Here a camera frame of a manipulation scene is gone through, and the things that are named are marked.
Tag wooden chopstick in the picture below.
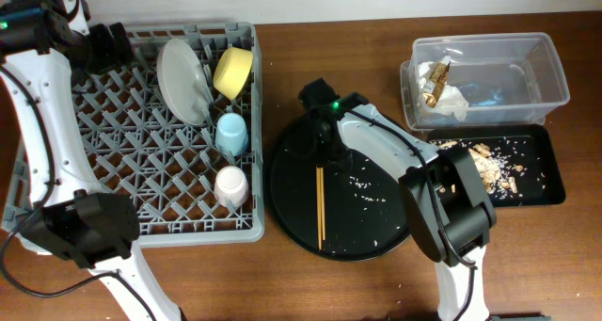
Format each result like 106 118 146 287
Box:
316 167 323 251
317 168 325 242

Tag grey round plate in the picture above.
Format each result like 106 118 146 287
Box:
156 39 211 125

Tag blue plastic cup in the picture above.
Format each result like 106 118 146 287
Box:
215 113 248 156

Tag pink plastic cup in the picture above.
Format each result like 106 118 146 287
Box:
214 166 249 207

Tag gold snack wrapper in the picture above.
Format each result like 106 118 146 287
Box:
422 56 451 108

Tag white tissue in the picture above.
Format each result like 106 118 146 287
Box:
418 61 438 94
433 85 468 121

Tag yellow bowl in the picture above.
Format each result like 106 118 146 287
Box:
214 47 253 100

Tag food scraps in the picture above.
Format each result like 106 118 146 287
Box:
433 140 526 200

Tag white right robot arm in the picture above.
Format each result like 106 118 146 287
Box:
298 79 497 320

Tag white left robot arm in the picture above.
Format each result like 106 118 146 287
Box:
1 0 183 320

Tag grey dishwasher rack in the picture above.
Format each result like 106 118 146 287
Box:
1 23 264 248

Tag black round tray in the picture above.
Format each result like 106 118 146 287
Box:
263 117 410 262

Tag clear plastic bin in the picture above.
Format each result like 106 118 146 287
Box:
400 32 570 131

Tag black rectangular bin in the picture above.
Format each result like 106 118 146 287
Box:
427 125 566 208

